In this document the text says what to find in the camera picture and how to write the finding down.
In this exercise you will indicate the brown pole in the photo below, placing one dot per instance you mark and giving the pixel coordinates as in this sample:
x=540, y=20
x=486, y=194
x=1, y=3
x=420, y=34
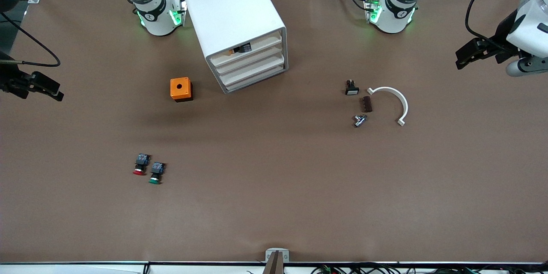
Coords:
x=274, y=265

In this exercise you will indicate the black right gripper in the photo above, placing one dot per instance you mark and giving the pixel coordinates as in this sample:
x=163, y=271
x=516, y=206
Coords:
x=9, y=80

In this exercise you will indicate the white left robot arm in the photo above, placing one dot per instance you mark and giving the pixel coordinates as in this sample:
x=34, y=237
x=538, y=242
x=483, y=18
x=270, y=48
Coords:
x=394, y=13

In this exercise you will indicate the white curved plastic bracket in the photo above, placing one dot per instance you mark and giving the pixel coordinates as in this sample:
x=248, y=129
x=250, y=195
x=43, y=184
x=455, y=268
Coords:
x=400, y=98

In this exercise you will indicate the silver metal key switch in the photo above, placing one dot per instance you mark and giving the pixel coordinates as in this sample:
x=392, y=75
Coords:
x=359, y=120

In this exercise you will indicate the white plastic drawer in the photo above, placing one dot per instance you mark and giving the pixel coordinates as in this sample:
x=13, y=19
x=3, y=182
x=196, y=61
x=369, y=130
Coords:
x=257, y=61

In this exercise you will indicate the grey metal bracket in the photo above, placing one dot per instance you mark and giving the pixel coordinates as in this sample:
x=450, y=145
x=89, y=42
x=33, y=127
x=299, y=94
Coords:
x=269, y=253

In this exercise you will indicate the black component in drawer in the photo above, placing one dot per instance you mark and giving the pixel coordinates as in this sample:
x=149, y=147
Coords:
x=242, y=48

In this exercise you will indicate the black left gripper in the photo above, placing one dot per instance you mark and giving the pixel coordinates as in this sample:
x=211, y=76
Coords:
x=501, y=37

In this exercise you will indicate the red push button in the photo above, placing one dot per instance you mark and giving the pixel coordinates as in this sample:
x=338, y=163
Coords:
x=140, y=165

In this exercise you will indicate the black white-capped switch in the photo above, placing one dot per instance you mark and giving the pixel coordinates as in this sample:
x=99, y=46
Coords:
x=351, y=88

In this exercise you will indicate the green push button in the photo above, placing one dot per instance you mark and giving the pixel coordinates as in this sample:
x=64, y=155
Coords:
x=156, y=173

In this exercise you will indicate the orange box with hole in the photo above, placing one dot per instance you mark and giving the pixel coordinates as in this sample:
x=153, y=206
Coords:
x=180, y=87

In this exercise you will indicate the white drawer cabinet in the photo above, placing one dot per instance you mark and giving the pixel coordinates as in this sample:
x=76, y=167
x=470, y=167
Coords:
x=231, y=4

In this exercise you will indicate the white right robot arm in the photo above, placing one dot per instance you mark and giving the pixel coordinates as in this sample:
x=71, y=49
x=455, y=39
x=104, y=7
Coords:
x=156, y=13

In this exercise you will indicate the brown terminal block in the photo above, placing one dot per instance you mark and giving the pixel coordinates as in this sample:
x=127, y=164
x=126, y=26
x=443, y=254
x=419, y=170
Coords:
x=366, y=104

